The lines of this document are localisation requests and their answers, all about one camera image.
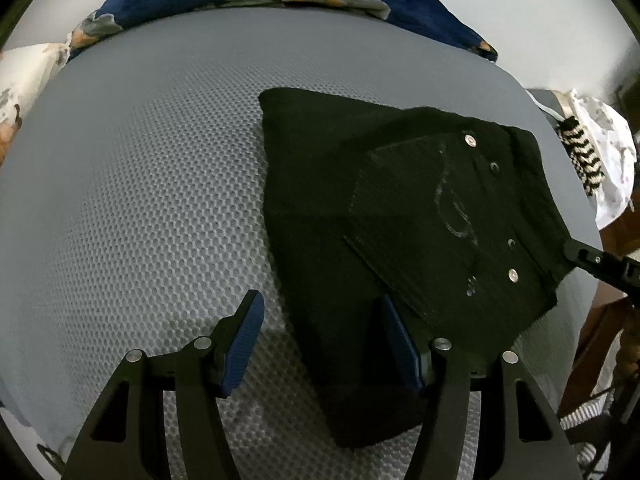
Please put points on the black white striped cloth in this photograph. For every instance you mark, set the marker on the black white striped cloth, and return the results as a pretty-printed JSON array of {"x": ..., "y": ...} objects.
[{"x": 582, "y": 155}]

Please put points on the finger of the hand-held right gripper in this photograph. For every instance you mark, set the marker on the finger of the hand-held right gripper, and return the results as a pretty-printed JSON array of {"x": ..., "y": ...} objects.
[{"x": 600, "y": 260}]

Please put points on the black pants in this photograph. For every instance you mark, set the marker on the black pants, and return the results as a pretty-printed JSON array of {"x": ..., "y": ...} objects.
[{"x": 325, "y": 185}]

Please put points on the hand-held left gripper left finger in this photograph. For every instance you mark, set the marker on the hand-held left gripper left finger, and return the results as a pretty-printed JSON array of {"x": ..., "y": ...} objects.
[{"x": 245, "y": 342}]

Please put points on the white printed bedsheet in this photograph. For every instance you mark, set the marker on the white printed bedsheet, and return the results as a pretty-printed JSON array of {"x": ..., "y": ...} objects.
[{"x": 20, "y": 440}]

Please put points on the grey mesh mattress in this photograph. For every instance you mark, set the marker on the grey mesh mattress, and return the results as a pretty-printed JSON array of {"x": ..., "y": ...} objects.
[{"x": 150, "y": 185}]

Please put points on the wooden bed frame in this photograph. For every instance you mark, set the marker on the wooden bed frame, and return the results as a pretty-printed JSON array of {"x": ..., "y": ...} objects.
[{"x": 600, "y": 350}]

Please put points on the white printed cloth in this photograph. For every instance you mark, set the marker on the white printed cloth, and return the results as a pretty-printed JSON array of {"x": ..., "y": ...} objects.
[{"x": 617, "y": 130}]

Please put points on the white floral pillow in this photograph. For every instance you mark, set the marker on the white floral pillow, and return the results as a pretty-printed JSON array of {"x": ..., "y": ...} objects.
[{"x": 25, "y": 75}]

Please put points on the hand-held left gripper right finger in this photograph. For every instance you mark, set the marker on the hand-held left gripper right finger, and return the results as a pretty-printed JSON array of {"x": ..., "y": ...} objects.
[{"x": 400, "y": 342}]

